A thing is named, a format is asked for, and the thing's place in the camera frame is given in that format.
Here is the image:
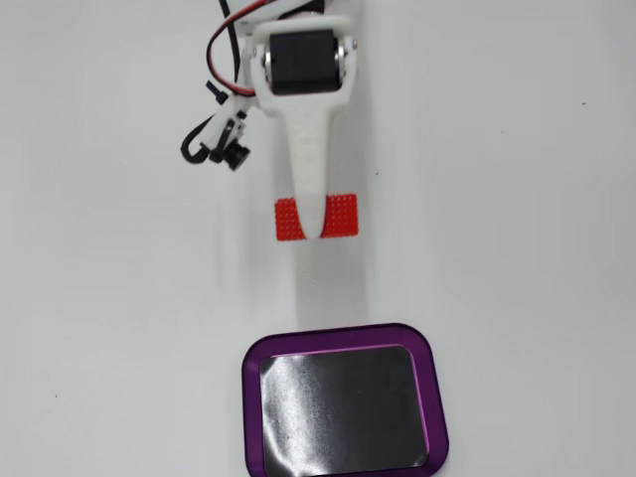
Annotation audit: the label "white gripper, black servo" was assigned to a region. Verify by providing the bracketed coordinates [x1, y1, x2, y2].
[241, 14, 360, 240]

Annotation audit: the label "red studded rectangular block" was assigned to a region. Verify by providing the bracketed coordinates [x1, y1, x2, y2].
[274, 192, 360, 243]

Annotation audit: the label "purple tray with black base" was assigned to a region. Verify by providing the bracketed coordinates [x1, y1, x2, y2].
[240, 322, 451, 477]

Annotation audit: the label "small black camera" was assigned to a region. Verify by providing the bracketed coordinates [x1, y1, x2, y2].
[210, 140, 252, 173]

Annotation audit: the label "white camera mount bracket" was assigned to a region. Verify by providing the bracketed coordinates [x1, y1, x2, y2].
[208, 92, 260, 155]

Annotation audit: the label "black looped camera cable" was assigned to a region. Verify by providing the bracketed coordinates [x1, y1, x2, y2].
[179, 115, 220, 167]

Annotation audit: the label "red and black servo wires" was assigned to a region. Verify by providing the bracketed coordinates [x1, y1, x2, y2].
[205, 0, 279, 106]

